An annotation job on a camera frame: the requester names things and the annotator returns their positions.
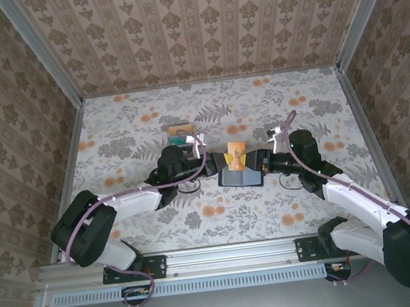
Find dark blue card holder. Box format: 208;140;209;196
216;160;266;193

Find floral print tablecloth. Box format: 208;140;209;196
50;60;409;266

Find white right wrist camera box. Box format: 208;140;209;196
265;124;286;155

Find aluminium table side rail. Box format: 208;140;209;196
333;60;410;219
31;99;103;268

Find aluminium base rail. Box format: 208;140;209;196
34;227;368;294

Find slotted grey cable duct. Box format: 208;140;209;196
52;262;330;307

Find aluminium frame post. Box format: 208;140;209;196
327;0;409;73
0;0;85;116

